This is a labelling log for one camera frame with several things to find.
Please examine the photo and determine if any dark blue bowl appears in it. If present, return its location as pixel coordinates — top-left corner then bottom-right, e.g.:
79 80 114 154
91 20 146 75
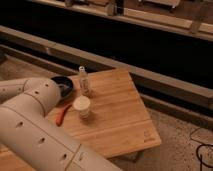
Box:
52 76 74 100

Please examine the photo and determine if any clear plastic bottle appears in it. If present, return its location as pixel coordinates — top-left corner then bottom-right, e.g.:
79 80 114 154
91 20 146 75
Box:
79 66 91 97

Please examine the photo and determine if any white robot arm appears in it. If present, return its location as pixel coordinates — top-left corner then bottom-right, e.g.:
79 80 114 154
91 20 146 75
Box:
0 77 122 171

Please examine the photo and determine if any black cable loop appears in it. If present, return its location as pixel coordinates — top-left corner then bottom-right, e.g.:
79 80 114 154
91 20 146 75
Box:
190 128 213 171

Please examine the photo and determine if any white paper cup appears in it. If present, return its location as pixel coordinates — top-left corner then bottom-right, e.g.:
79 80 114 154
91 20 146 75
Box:
73 95 91 118

